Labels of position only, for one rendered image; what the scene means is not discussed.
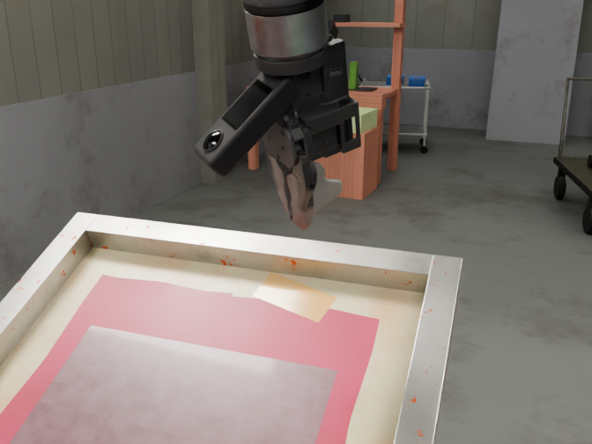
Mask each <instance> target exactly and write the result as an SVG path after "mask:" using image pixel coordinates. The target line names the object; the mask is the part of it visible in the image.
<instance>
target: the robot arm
mask: <svg viewBox="0 0 592 444"><path fill-rule="evenodd" d="M242 1H243V6H244V12H245V17H246V22H247V28H248V38H249V43H250V47H251V50H252V51H253V52H254V58H255V66H256V68H257V69H258V70H259V71H260V72H261V73H260V74H259V76H258V77H257V78H256V79H255V80H254V81H253V82H252V83H251V84H250V86H249V87H248V88H247V89H246V90H245V91H244V92H243V93H242V94H241V96H240V97H239V98H238V99H237V100H236V101H235V102H234V103H233V104H232V105H231V106H230V107H229V108H228V109H227V110H226V111H225V112H224V114H223V115H222V116H221V117H220V118H219V119H218V120H217V121H216V122H215V124H214V125H213V126H212V127H211V128H210V129H209V130H208V131H207V132H206V134H205V135H204V136H203V137H202V138H201V139H200V140H199V141H198V142H197V144H196V145H195V148H194V149H195V152H196V154H197V155H198V156H199V157H200V158H201V159H202V160H203V162H204V163H205V164H206V165H207V166H208V167H209V168H210V169H211V170H213V171H214V172H215V173H216V174H218V175H219V176H222V177H224V176H227V175H228V174H229V173H230V172H231V171H232V170H233V168H234V167H235V166H236V165H237V164H238V163H239V162H240V161H241V160H242V158H243V157H244V156H245V155H246V154H247V153H248V152H249V151H250V150H251V148H252V147H253V146H254V145H255V144H256V143H257V142H258V141H259V140H260V138H261V137H262V138H263V150H264V154H265V158H266V160H267V163H268V166H269V169H270V173H271V176H272V179H273V181H274V184H275V185H276V187H277V192H278V194H279V196H280V199H281V201H282V203H283V206H284V207H285V210H286V212H287V215H288V217H289V219H290V220H291V221H292V222H293V223H294V224H295V225H296V226H297V227H298V228H299V229H301V230H302V231H305V230H307V229H308V228H309V226H310V225H311V222H312V218H313V216H314V214H315V213H316V212H317V211H318V210H320V209H321V208H322V207H323V206H325V205H326V204H328V203H329V202H331V201H332V200H333V199H335V198H336V197H338V196H339V195H340V193H341V192H342V189H343V185H342V182H341V181H340V180H338V179H327V178H325V170H324V168H323V166H322V165H321V164H320V163H318V162H314V160H317V159H320V158H322V157H324V158H325V159H326V158H327V157H329V156H332V155H334V154H337V153H339V152H341V149H342V154H344V153H347V152H350V151H352V150H354V149H357V148H359V147H361V138H360V124H359V103H358V102H357V101H356V100H354V99H353V98H351V97H350V96H349V90H348V77H347V66H346V54H345V42H344V40H342V39H338V38H337V39H334V38H333V37H332V35H331V34H329V29H328V19H327V10H326V0H242ZM348 103H349V104H348ZM354 116H355V125H356V137H355V138H353V133H352V117H354Z"/></svg>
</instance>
